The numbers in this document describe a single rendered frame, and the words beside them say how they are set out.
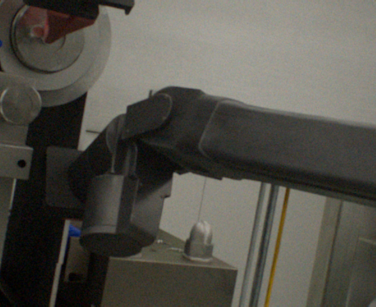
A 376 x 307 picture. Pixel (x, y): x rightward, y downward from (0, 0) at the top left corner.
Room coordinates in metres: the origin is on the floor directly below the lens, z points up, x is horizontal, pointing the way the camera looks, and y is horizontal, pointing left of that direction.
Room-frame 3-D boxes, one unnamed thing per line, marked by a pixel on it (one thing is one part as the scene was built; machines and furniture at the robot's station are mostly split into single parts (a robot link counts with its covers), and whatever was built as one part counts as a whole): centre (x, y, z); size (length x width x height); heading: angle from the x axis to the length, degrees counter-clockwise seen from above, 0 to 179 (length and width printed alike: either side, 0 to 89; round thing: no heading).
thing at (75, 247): (1.05, 0.14, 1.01); 0.23 x 0.03 x 0.05; 26
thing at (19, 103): (0.82, 0.17, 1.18); 0.04 x 0.02 x 0.04; 116
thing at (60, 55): (0.89, 0.16, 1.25); 0.07 x 0.02 x 0.07; 116
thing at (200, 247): (1.00, -0.03, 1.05); 0.04 x 0.04 x 0.04
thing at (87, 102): (1.04, 0.17, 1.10); 0.23 x 0.01 x 0.18; 26
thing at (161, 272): (1.13, 0.08, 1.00); 0.40 x 0.16 x 0.06; 26
